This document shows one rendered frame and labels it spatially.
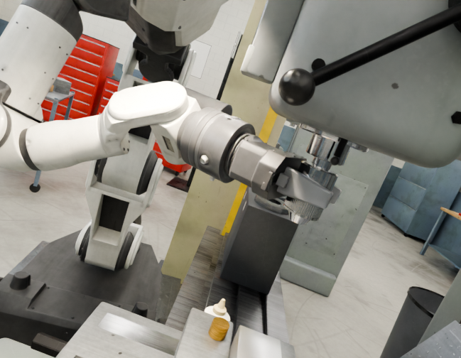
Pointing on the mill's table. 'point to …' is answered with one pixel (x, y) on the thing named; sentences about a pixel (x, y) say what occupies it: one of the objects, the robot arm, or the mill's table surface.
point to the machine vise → (128, 337)
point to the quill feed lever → (370, 53)
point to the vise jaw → (202, 338)
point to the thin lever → (339, 151)
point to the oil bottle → (219, 310)
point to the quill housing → (383, 79)
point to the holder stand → (257, 242)
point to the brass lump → (219, 329)
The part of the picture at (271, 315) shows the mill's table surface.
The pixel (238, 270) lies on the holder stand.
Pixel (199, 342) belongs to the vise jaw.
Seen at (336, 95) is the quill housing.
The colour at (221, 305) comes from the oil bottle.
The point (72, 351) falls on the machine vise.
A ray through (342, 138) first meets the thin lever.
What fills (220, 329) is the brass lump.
